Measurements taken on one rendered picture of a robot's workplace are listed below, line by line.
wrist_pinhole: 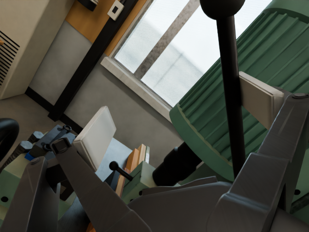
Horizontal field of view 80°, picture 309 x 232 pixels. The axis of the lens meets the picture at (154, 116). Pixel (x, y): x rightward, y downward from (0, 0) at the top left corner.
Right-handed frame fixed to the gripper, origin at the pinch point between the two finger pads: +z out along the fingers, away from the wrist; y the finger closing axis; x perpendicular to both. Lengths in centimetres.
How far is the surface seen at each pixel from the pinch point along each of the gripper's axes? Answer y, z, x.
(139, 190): -10.5, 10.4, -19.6
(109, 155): -25.3, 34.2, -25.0
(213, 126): 5.0, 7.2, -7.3
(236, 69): 6.3, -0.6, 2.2
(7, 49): -118, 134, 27
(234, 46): 6.3, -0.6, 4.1
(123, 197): -14.1, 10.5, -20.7
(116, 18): -31, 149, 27
